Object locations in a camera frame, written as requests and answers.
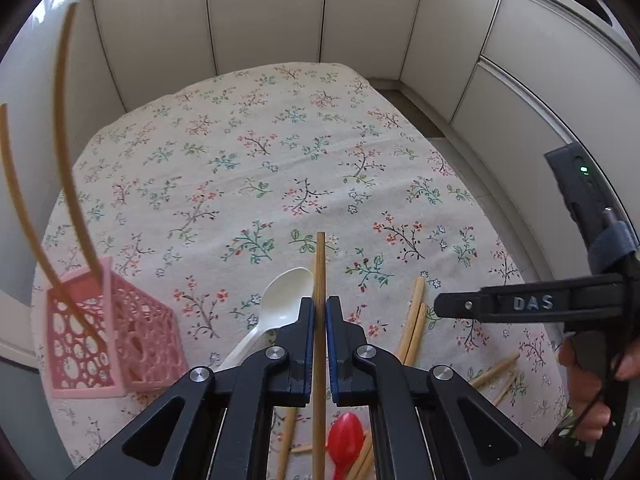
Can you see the red plastic spoon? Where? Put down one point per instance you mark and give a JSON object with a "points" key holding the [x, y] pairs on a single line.
{"points": [[345, 435]]}

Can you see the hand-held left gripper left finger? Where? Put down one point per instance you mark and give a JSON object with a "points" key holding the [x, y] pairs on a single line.
{"points": [[310, 317]]}

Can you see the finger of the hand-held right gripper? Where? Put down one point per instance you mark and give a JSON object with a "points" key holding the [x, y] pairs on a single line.
{"points": [[500, 305]]}

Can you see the pink perforated plastic basket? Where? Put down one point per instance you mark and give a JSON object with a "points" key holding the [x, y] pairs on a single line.
{"points": [[145, 330]]}

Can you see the white plastic spoon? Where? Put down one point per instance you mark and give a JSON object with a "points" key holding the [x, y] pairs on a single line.
{"points": [[287, 295]]}

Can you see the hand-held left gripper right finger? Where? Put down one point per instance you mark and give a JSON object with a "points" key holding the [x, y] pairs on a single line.
{"points": [[331, 317]]}

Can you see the person's right hand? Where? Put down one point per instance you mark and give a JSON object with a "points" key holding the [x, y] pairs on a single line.
{"points": [[582, 395]]}

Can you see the white framed glass door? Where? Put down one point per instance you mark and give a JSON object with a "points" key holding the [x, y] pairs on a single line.
{"points": [[20, 330]]}

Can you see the white kitchen base cabinets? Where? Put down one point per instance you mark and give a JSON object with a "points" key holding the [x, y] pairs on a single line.
{"points": [[270, 10]]}

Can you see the wooden chopstick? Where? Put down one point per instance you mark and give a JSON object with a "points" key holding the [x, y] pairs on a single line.
{"points": [[286, 440], [504, 391], [301, 448], [495, 370], [412, 310], [17, 200], [360, 457], [417, 332], [319, 270], [61, 110]]}

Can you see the floral tablecloth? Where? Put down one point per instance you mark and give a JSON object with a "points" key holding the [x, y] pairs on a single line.
{"points": [[300, 135]]}

